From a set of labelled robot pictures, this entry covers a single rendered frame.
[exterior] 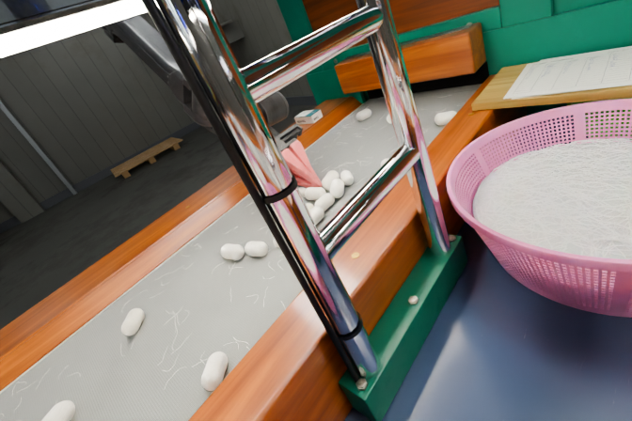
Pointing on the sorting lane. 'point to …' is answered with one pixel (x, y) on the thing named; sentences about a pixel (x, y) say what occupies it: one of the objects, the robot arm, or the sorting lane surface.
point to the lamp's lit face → (44, 34)
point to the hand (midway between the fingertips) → (316, 184)
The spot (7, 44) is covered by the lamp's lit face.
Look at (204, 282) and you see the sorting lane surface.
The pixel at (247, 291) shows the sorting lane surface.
